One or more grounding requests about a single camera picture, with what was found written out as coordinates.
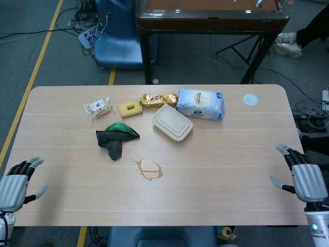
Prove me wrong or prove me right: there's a yellow sponge with hole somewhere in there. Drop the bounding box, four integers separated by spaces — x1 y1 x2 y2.
119 100 143 119

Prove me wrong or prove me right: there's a yellow tape roll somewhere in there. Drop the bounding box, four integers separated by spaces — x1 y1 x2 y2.
217 226 239 242

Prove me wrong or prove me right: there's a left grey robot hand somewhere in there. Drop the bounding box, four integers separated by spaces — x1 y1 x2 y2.
0 155 48 212

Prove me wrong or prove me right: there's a black and green cloth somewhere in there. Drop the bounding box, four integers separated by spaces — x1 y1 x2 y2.
96 122 141 162

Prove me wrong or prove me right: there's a black tripod stand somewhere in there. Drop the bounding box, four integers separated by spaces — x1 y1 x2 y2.
215 34 270 65

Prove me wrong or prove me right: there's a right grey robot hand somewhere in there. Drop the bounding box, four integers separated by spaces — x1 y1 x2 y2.
269 144 329 206

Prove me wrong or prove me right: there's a gold foil snack pack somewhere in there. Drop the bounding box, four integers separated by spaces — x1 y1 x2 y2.
139 93 179 108

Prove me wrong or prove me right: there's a white power strip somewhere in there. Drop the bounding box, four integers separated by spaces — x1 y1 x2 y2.
321 89 329 111

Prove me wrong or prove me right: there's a beige lidded lunch box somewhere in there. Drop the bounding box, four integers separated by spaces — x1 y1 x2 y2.
152 103 194 143

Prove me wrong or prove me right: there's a white floor socket board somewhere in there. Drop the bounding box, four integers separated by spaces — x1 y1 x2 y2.
78 27 103 48

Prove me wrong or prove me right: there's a blue robot body base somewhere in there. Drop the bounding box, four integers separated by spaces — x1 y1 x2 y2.
106 226 218 247

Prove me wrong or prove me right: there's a dark brown mahjong table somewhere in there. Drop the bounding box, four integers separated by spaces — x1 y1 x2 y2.
135 0 290 85

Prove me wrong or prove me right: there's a black floor cable bundle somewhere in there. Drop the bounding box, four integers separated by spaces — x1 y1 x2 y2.
69 0 108 56

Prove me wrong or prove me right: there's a black trouser leg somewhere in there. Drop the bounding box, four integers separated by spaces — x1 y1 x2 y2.
295 15 329 48

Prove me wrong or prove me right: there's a black floor device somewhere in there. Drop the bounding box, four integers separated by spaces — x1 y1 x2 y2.
293 114 329 133

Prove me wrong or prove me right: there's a blue white tissue pack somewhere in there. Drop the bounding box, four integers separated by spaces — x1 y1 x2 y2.
175 86 225 122

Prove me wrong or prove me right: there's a brown liquid spill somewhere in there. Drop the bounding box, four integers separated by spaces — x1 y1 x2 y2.
131 157 164 182

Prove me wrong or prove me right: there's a white sneaker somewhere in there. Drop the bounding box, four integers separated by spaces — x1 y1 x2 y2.
277 31 299 44
273 42 303 58

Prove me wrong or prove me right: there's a clear wrapped biscuit pack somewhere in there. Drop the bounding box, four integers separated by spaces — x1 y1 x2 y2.
83 95 115 119

